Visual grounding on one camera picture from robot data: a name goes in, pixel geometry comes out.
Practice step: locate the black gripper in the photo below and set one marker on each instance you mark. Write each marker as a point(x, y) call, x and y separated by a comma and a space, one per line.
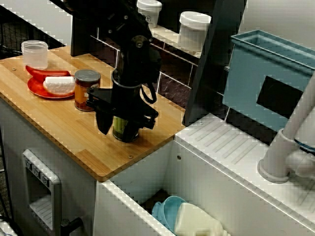
point(125, 98)

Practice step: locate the green peas can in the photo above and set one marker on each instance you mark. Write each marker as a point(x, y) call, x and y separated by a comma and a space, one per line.
point(118, 127)

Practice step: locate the orange beans can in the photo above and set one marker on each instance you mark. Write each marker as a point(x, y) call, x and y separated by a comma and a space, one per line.
point(82, 83)

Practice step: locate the white toy sushi piece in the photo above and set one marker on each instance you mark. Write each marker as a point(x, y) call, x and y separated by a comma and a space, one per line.
point(59, 84)

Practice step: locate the red toy pepper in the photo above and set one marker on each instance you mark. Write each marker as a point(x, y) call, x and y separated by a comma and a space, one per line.
point(39, 73)

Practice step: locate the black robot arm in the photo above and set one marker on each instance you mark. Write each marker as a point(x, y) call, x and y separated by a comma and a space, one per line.
point(130, 24)

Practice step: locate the dark tiled backsplash shelf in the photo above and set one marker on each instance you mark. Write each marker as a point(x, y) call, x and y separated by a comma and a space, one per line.
point(177, 68)

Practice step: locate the red plate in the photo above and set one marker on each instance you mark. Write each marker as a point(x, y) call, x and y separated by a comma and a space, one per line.
point(35, 89)

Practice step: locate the grey dishwasher panel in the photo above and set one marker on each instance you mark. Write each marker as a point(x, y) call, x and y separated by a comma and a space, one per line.
point(55, 196)

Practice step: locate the light blue bowl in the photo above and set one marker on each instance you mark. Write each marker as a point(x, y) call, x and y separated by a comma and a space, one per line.
point(167, 211)

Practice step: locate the white counter cabinet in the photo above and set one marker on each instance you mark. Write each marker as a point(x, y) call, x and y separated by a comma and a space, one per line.
point(14, 147)

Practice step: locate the clear open plastic jar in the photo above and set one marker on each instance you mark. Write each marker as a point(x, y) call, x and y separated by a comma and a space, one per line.
point(34, 56)

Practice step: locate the white sink unit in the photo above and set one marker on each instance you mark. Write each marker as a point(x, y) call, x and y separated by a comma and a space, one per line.
point(221, 184)

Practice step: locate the small white lidded jar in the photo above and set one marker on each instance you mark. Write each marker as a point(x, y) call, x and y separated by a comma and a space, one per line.
point(154, 12)

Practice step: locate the large white lidded jar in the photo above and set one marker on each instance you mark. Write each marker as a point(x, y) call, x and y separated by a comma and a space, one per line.
point(194, 32)

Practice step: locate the cream toy jug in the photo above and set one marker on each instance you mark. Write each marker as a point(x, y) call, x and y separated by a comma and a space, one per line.
point(197, 221)

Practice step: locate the teal plastic box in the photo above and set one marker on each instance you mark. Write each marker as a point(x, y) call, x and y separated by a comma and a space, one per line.
point(246, 81)

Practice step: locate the grey toy faucet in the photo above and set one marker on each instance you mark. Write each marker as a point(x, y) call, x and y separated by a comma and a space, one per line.
point(278, 157)

